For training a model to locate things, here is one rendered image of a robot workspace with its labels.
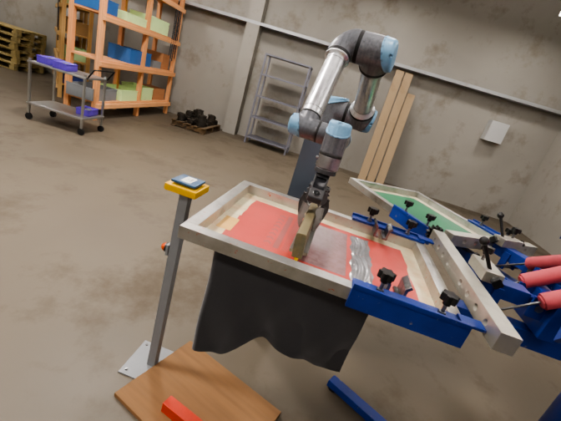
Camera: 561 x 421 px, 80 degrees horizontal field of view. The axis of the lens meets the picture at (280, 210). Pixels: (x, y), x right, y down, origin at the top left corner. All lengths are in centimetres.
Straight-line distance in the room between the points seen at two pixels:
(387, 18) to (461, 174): 371
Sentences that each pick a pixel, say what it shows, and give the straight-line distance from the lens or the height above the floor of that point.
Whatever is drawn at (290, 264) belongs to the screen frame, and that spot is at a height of 99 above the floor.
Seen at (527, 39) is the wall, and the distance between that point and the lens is 884.
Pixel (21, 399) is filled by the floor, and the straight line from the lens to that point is 184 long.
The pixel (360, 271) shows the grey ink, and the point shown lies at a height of 96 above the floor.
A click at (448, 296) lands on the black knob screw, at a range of 93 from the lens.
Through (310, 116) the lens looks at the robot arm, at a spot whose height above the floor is 134.
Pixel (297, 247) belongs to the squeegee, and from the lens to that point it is 94.
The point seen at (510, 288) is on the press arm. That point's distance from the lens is 128.
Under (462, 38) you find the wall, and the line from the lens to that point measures 846.
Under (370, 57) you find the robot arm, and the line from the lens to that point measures 138.
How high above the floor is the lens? 141
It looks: 20 degrees down
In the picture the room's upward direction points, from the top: 17 degrees clockwise
